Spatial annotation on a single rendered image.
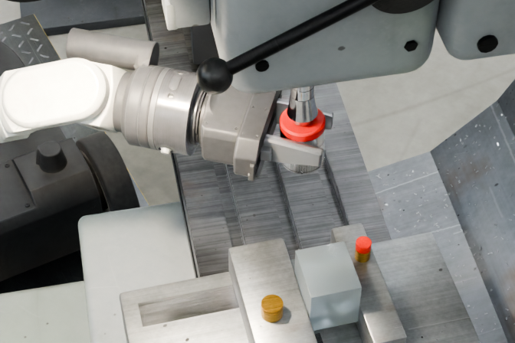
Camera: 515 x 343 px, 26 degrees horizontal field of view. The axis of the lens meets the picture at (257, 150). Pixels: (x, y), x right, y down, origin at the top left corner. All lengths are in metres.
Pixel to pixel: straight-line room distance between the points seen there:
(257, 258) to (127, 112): 0.20
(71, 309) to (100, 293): 0.15
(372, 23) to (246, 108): 0.25
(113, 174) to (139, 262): 0.52
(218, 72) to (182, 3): 0.12
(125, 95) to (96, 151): 0.77
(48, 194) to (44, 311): 0.39
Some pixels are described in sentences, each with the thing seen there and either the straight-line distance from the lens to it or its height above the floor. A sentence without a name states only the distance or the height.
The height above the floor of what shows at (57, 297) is 0.77.
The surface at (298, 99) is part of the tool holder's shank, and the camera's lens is 1.11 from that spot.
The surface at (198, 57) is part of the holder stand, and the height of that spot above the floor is 0.98.
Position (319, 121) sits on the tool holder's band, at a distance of 1.14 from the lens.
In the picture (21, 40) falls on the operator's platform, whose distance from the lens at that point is 2.46.
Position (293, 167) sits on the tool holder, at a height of 1.13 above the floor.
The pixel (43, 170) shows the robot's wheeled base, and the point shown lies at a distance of 1.89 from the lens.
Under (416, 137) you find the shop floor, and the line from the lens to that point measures 2.78.
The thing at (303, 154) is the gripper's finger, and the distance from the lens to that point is 1.13.
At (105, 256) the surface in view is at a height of 0.89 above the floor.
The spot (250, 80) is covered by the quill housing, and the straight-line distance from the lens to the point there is 0.95.
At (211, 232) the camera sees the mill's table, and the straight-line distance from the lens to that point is 1.32.
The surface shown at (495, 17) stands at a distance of 0.95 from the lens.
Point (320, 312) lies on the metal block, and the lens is 1.12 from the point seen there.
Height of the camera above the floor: 2.00
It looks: 47 degrees down
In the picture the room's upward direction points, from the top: straight up
